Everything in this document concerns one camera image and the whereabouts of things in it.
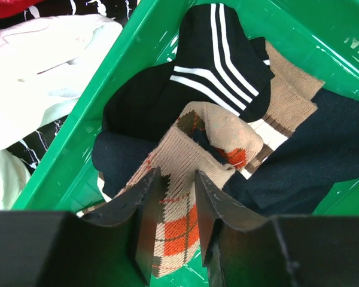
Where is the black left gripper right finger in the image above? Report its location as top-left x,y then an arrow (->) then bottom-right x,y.
195,170 -> 359,286

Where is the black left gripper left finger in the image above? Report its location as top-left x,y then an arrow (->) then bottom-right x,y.
0,169 -> 162,286

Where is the dark navy sock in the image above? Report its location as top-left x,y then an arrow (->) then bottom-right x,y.
92,89 -> 359,216

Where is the black white striped sock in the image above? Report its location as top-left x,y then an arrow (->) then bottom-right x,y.
102,4 -> 273,142

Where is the white crumpled cloth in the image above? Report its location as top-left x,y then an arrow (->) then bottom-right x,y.
0,14 -> 123,210

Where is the green plastic bin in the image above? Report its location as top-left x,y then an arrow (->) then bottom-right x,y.
13,1 -> 359,212

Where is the red patterned pillow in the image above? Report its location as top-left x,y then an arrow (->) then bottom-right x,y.
0,0 -> 41,19

